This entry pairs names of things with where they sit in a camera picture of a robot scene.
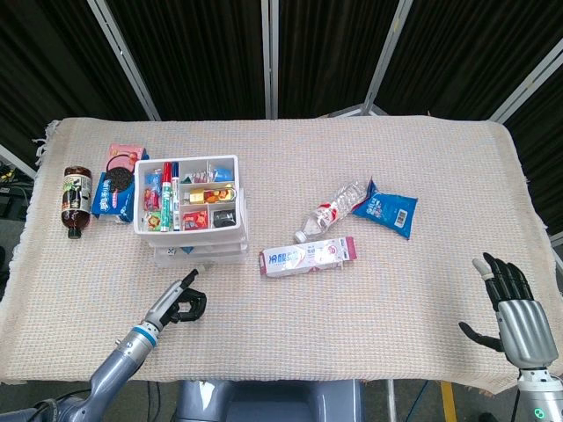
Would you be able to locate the pink snack box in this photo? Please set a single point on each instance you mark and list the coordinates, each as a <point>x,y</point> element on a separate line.
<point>125,154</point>

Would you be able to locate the aluminium partition post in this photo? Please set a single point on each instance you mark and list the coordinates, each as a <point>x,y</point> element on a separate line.
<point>528,81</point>
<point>17,160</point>
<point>385,57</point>
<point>125,61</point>
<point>269,57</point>

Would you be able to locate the clear plastic water bottle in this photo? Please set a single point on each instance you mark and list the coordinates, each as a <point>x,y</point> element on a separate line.
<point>330,211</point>

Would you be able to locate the small blue packet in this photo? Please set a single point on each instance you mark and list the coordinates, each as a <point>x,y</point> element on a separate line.
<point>223,172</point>

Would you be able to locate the clear plastic storage bin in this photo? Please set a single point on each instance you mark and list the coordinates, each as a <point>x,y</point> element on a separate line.
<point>211,257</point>

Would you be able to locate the beige woven tablecloth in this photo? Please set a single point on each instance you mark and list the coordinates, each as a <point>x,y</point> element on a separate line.
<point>308,325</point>

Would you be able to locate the white desktop drawer organizer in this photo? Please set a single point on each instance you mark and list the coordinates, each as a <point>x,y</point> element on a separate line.
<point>193,235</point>

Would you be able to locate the yellow green candy packet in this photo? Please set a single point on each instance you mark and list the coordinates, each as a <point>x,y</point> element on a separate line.
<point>153,220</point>

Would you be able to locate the white pink toothpaste box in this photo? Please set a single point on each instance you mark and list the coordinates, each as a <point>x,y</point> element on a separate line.
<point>308,257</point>

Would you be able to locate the brown sauce bottle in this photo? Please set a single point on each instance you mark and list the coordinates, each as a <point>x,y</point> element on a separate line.
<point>77,198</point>

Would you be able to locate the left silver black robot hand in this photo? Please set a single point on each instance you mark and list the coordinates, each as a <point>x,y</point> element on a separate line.
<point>169,303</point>

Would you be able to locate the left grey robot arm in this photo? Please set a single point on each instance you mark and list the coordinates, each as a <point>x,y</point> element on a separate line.
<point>114,369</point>

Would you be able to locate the red-capped green marker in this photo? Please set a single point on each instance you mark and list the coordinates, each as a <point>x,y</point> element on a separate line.
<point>166,193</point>

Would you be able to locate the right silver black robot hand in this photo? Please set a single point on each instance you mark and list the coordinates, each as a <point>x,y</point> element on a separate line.
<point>523,329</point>

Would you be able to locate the blue-capped white marker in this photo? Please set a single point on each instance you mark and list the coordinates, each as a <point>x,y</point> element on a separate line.
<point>175,198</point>

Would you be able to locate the white die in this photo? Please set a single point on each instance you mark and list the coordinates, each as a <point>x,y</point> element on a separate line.
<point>171,252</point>

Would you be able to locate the red blue candy packet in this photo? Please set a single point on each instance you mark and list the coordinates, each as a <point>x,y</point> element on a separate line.
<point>152,191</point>

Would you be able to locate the blue snack pouch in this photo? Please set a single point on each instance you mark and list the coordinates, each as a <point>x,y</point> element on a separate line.
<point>389,208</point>

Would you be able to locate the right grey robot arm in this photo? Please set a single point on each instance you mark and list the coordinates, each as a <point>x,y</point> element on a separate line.
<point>541,395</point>

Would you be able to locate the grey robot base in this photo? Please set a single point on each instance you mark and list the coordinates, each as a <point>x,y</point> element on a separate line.
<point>272,402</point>

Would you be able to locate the blue Oreo cookie pack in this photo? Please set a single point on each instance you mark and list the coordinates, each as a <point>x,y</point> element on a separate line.
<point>114,198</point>

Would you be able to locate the small blue item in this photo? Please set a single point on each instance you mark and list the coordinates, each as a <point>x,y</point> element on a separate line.
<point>187,251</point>

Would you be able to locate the black binder clip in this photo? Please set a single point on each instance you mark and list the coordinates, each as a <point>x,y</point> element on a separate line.
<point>224,218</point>

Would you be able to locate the red white candy wrapper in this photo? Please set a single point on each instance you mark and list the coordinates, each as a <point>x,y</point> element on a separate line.
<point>198,176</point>

